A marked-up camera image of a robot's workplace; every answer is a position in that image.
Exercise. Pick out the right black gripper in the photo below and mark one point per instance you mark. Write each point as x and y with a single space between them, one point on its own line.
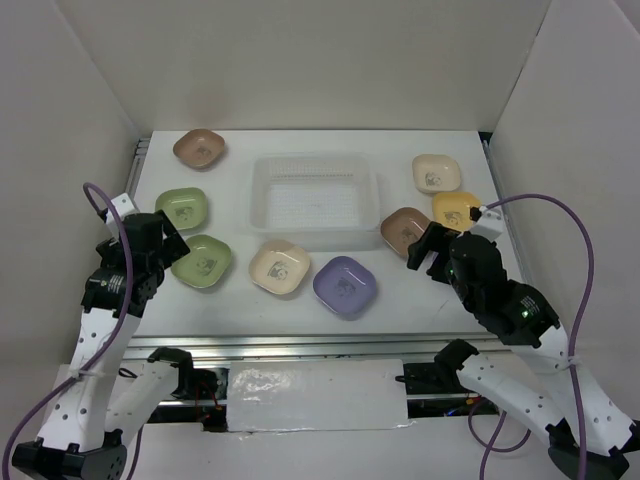
434 239

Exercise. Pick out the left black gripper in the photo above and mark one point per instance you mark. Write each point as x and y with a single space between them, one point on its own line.
174 246

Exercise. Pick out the brown plate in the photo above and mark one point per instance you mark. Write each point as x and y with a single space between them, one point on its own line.
199 148
402 228

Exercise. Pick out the green plate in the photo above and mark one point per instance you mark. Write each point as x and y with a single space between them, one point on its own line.
186 208
205 264

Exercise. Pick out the yellow plate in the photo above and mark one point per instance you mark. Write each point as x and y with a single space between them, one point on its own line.
452 209

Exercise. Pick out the cream plate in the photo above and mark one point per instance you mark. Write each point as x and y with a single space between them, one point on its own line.
434 173

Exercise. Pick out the purple plate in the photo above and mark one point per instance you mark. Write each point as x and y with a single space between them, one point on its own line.
345 287

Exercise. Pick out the beige plate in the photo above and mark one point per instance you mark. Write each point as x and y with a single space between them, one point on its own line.
279 267

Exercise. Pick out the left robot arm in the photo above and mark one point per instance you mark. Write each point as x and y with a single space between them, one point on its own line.
88 433

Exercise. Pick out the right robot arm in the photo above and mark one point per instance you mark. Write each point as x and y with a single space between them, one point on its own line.
586 434

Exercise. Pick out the white plastic perforated bin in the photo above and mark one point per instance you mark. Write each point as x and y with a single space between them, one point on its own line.
320 201

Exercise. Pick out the white taped cover panel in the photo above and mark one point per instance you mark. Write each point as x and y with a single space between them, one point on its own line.
326 395

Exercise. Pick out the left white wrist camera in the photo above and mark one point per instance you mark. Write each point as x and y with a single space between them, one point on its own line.
124 205

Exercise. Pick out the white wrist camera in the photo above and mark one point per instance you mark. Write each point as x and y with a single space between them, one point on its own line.
124 205
487 223

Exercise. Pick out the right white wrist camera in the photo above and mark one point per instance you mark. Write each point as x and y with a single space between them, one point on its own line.
487 223

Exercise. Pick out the aluminium frame rail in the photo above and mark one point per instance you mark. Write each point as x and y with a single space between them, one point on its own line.
219 349

